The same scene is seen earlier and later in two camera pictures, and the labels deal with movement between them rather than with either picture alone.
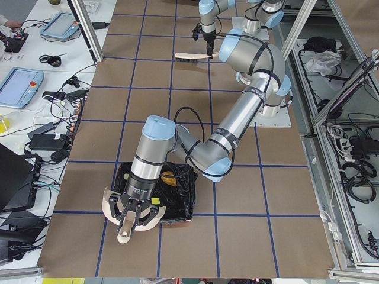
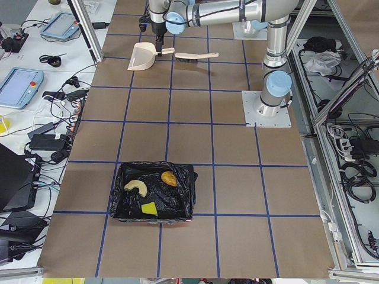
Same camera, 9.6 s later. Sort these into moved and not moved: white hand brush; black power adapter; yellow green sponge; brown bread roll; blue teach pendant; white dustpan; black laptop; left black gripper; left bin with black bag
Moved: yellow green sponge; white dustpan; left black gripper
Not moved: left bin with black bag; white hand brush; blue teach pendant; black power adapter; black laptop; brown bread roll
